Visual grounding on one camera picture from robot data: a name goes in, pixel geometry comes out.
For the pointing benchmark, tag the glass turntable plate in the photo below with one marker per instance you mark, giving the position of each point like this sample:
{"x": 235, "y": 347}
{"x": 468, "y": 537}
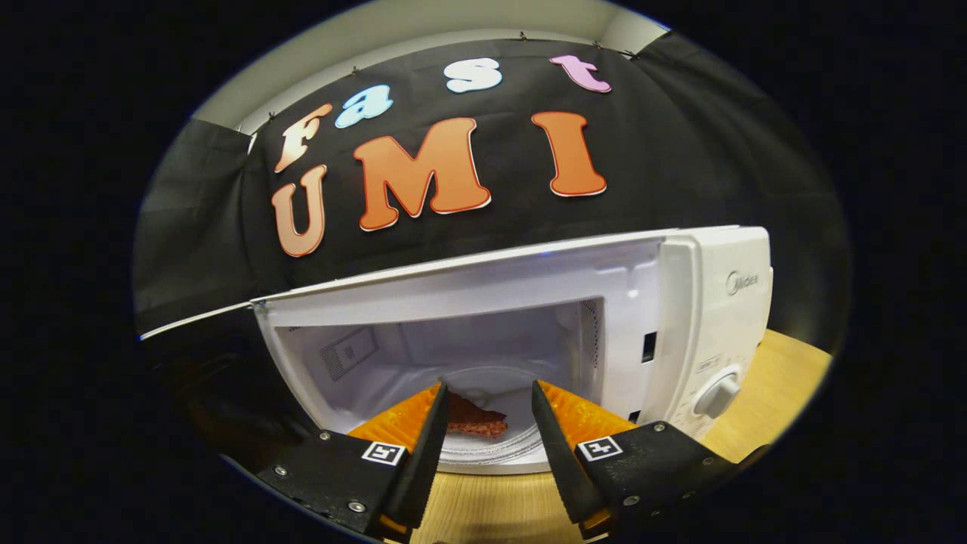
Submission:
{"x": 521, "y": 415}

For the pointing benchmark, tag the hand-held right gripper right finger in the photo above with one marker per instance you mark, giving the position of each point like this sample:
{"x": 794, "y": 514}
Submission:
{"x": 563, "y": 461}

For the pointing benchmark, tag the reddish brown meat slice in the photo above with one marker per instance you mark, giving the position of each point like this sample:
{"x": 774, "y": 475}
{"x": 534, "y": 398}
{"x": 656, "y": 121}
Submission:
{"x": 476, "y": 423}

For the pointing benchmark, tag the white microwave oven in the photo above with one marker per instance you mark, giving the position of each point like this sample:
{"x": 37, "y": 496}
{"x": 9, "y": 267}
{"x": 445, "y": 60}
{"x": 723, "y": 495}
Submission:
{"x": 680, "y": 302}

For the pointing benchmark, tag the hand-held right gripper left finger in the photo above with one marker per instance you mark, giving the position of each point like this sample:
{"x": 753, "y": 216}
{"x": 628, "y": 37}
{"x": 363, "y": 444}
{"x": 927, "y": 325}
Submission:
{"x": 423, "y": 461}

